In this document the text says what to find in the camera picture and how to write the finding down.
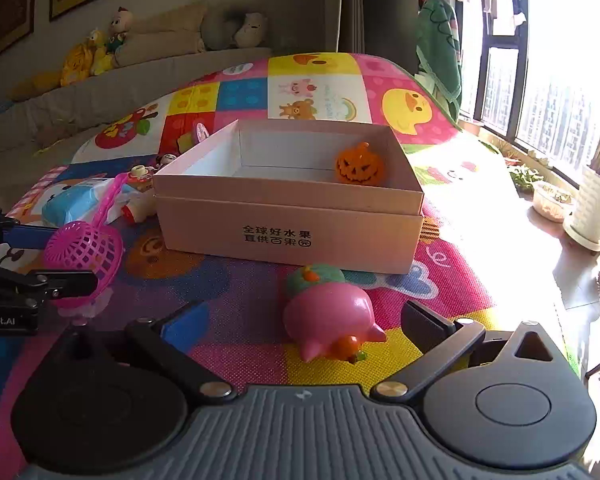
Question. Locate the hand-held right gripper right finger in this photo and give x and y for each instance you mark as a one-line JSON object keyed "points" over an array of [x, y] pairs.
{"points": [[422, 322]]}

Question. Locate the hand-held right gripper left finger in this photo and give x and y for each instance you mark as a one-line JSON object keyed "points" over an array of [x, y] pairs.
{"points": [[185, 327]]}

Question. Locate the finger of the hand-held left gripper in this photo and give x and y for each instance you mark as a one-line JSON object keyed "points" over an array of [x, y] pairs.
{"points": [[27, 236], [55, 284]]}

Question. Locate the pink toy strainer scoop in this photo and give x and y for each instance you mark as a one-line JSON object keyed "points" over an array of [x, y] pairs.
{"points": [[82, 255]]}

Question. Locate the pink pig toy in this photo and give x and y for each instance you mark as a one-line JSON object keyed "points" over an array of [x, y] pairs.
{"points": [[327, 312]]}

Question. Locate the yellow and red toy camera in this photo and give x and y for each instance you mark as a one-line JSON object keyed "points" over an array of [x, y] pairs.
{"points": [[139, 195]]}

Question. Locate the pink cardboard box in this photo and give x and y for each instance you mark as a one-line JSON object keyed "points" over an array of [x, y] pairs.
{"points": [[285, 230]]}

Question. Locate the orange pumpkin toy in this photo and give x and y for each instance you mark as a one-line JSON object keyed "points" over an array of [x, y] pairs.
{"points": [[360, 165]]}

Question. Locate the round pink toy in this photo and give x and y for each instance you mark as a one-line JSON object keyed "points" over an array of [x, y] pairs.
{"points": [[201, 132]]}

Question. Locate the blue wet wipes packet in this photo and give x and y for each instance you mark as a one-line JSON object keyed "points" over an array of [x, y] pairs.
{"points": [[75, 200]]}

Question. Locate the colourful cartoon play mat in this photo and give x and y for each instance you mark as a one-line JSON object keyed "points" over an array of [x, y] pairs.
{"points": [[260, 305]]}

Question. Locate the beige sofa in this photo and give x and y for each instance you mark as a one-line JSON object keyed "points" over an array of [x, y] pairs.
{"points": [[80, 105]]}

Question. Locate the yellow plush cushion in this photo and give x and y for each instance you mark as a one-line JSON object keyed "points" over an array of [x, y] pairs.
{"points": [[35, 85]]}

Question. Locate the clear plastic plant container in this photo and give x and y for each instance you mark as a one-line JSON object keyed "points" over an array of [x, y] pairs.
{"points": [[552, 202]]}

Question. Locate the small green potted plant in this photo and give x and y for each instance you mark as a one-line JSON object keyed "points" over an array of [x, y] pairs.
{"points": [[525, 177]]}

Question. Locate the yellow lion plush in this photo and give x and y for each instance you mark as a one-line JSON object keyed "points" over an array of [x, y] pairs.
{"points": [[75, 62]]}

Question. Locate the white ribbed plant pot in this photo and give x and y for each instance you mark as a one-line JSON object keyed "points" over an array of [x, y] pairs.
{"points": [[595, 205]]}

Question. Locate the boy doll plush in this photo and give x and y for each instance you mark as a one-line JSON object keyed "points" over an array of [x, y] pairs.
{"points": [[116, 30]]}

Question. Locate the beige plush pillow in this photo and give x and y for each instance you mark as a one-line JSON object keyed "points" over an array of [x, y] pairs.
{"points": [[165, 32]]}

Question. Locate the grey plush toy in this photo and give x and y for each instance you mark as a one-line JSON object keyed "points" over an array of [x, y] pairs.
{"points": [[235, 30]]}

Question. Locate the dark curtain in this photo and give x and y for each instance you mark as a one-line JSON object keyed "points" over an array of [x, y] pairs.
{"points": [[380, 5]]}

